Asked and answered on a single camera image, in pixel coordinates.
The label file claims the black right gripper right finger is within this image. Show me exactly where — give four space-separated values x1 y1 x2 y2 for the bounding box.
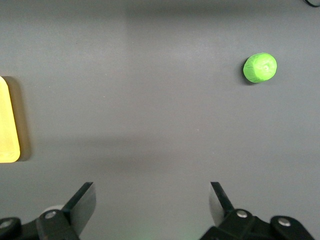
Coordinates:
197 181 316 240

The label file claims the yellow plastic tray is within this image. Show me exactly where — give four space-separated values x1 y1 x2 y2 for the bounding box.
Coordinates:
0 76 21 164

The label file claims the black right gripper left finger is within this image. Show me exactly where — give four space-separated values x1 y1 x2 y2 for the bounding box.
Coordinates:
0 181 97 240

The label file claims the green apple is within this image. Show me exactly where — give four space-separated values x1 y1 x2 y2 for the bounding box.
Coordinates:
242 52 278 85

